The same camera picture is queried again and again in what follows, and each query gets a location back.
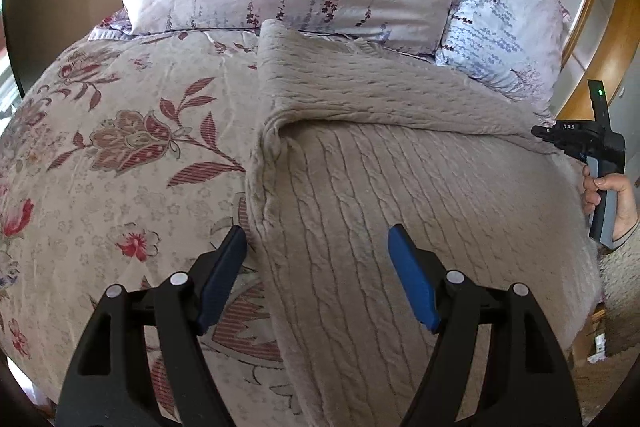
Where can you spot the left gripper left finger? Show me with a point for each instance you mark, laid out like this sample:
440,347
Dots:
108,381

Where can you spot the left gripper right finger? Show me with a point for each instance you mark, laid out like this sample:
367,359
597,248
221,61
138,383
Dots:
496,361

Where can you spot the beige cable-knit sweater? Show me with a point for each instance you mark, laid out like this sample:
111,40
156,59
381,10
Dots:
352,139

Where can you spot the person's right hand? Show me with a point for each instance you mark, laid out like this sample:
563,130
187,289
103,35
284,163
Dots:
626,216

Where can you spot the blue pink floral right pillow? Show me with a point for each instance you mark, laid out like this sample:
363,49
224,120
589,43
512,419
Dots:
513,47

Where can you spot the floral bedspread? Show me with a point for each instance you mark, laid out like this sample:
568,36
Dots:
124,162

